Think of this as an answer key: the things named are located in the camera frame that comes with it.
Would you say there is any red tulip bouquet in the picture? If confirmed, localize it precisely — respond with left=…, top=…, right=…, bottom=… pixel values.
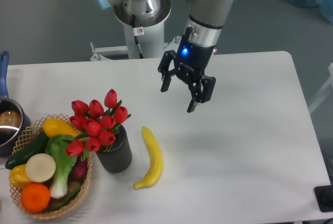
left=66, top=89, right=131, bottom=159

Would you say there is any blue handled saucepan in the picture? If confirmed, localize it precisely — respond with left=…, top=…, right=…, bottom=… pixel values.
left=1, top=51, right=31, bottom=157

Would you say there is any green chili pepper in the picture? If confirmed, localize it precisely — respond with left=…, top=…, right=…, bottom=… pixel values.
left=49, top=187, right=81, bottom=211

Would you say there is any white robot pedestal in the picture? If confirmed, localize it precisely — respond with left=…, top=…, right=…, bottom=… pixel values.
left=89, top=0, right=183, bottom=62

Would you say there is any yellow banana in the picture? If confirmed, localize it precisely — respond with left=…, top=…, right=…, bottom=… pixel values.
left=133, top=126, right=163, bottom=190

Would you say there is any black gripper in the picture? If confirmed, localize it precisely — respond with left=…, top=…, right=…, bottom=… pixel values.
left=158, top=39, right=216, bottom=113

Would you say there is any green bok choy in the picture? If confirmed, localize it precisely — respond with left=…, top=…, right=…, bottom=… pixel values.
left=45, top=134, right=77, bottom=198

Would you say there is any black device at table edge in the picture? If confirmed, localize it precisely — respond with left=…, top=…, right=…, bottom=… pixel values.
left=314, top=185, right=332, bottom=213

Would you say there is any orange fruit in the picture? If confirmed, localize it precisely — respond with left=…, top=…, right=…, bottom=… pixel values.
left=20, top=183, right=50, bottom=213

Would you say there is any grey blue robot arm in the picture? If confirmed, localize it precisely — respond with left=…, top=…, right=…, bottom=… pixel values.
left=93, top=0, right=234, bottom=112

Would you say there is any purple onion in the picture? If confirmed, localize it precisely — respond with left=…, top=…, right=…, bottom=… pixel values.
left=71, top=157, right=88, bottom=179

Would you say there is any white frame at right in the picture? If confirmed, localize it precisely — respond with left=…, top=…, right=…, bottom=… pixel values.
left=308, top=64, right=332, bottom=114

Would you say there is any green cucumber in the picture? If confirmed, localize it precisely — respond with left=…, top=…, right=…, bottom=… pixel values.
left=5, top=130, right=49, bottom=170

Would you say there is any yellow bell pepper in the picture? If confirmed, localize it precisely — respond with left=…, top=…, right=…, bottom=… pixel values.
left=9, top=164, right=33, bottom=189

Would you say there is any woven wicker basket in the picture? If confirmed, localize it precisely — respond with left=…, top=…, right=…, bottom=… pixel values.
left=9, top=114, right=93, bottom=220

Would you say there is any yellow squash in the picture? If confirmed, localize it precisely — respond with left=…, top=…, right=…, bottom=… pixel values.
left=43, top=118, right=79, bottom=138

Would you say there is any dark grey ribbed vase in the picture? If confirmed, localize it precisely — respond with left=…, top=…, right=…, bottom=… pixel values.
left=96, top=125, right=132, bottom=173

